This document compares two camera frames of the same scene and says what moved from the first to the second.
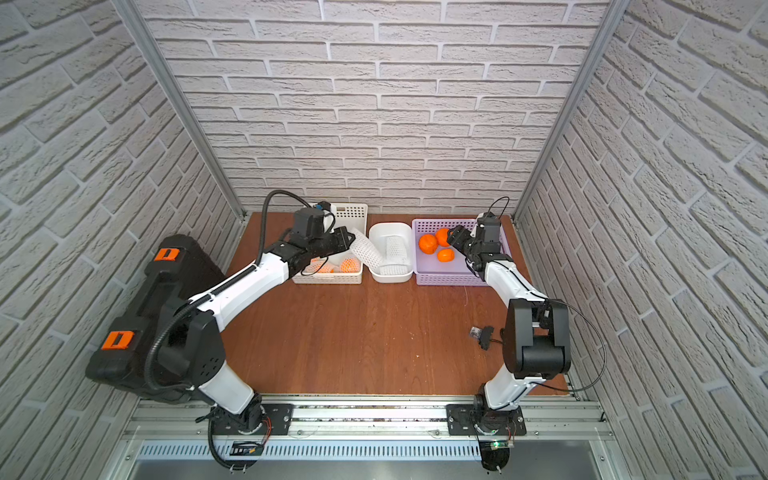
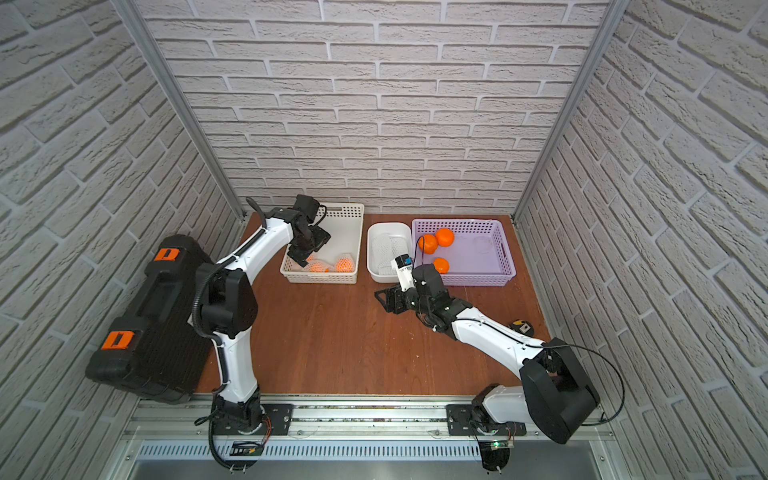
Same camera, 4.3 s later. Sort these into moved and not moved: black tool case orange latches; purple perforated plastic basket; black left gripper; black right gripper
Moved: black left gripper; black right gripper
Not moved: black tool case orange latches; purple perforated plastic basket
